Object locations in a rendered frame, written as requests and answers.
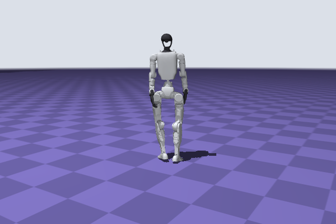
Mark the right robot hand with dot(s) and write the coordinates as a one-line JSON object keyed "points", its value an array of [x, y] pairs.
{"points": [[185, 95]]}

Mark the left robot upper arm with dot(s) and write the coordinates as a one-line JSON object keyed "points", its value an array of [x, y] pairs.
{"points": [[153, 58]]}

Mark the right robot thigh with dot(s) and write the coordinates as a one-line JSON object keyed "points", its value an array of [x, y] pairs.
{"points": [[179, 109]]}

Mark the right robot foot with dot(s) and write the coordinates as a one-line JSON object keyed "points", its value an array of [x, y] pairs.
{"points": [[176, 158]]}

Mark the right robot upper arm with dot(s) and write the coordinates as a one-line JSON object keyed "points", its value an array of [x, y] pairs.
{"points": [[180, 56]]}

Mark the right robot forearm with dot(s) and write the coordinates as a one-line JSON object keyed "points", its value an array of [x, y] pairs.
{"points": [[184, 82]]}

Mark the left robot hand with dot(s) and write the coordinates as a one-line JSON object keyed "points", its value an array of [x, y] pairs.
{"points": [[152, 98]]}

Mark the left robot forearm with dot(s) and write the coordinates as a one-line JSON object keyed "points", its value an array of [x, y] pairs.
{"points": [[151, 83]]}

